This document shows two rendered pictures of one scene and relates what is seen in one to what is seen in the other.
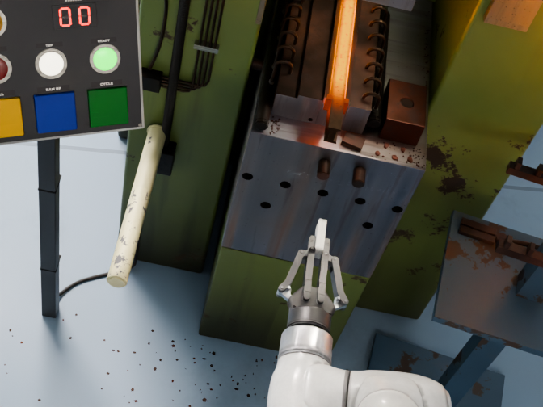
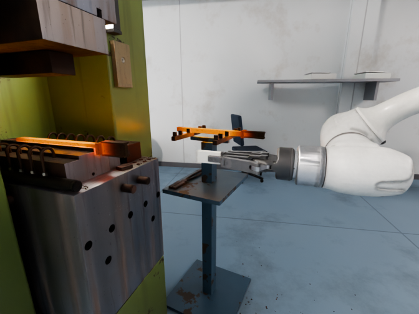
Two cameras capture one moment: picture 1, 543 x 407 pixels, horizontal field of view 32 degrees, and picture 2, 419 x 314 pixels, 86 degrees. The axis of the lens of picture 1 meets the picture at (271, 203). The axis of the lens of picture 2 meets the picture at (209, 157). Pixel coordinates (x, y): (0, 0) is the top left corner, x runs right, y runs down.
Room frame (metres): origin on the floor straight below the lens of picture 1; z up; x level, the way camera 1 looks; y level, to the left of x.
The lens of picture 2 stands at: (0.78, 0.40, 1.14)
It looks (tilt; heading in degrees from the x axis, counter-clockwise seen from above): 15 degrees down; 296
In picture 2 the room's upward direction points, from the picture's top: straight up
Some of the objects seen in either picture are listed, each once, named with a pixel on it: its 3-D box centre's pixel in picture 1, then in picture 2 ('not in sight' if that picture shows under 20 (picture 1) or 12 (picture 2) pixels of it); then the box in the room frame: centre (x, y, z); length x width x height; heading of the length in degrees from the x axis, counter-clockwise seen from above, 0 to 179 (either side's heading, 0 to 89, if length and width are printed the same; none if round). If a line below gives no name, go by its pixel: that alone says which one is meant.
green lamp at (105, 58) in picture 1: (105, 58); not in sight; (1.20, 0.38, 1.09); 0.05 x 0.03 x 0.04; 96
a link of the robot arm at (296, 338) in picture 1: (305, 349); (307, 166); (0.79, -0.13, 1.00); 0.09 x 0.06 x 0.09; 96
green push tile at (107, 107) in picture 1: (107, 106); not in sight; (1.16, 0.36, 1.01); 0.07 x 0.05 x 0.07; 121
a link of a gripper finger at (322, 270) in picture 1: (321, 280); (245, 158); (0.93, -0.13, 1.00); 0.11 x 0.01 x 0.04; 5
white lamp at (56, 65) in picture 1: (51, 63); not in sight; (1.15, 0.47, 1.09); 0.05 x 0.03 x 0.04; 96
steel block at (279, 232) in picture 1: (327, 121); (71, 219); (1.59, -0.07, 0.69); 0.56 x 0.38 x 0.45; 6
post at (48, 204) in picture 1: (48, 199); not in sight; (1.22, 0.50, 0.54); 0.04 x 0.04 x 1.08; 6
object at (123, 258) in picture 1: (138, 203); not in sight; (1.24, 0.29, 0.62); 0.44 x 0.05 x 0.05; 6
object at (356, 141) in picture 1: (353, 141); (124, 167); (1.34, -0.13, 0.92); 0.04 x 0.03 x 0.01; 83
